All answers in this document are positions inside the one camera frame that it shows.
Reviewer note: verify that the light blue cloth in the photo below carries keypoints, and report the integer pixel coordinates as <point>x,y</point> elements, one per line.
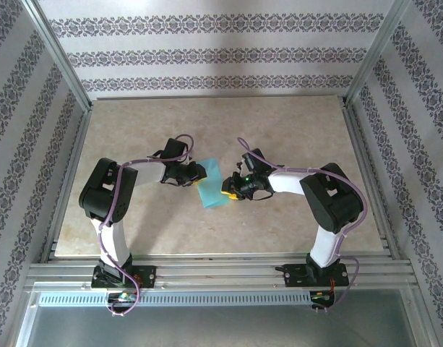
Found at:
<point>212,184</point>

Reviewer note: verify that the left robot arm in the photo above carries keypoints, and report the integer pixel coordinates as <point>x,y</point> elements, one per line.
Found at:
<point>105,188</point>

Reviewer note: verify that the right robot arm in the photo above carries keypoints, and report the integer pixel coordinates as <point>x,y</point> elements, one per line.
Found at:
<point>333,202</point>

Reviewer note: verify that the small circuit board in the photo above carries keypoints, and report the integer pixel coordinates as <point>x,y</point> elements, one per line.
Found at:
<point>123,297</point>
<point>320,296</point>

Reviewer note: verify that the grey metal tray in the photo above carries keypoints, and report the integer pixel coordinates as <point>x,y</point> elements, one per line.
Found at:
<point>221,327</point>

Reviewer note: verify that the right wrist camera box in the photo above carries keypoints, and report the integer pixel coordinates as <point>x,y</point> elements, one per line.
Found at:
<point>255,160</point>

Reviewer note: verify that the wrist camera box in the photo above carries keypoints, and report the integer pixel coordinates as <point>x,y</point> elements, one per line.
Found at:
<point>174,149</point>
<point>255,160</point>

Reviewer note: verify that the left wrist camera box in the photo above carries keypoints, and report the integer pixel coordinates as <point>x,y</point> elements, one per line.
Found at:
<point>174,149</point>

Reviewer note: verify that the aluminium front rail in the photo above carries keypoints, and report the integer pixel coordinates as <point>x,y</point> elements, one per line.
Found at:
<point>214,271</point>

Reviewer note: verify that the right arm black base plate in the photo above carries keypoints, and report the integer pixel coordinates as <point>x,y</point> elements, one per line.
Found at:
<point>293,274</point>

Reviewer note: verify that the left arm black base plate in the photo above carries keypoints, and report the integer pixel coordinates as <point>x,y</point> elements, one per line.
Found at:
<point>147,276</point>

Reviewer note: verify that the aluminium side rail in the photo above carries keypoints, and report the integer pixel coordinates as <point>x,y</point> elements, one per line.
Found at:
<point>369,180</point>
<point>69,180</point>

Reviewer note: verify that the aluminium frame post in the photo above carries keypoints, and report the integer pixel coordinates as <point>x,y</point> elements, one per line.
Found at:
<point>374,54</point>
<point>57,54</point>

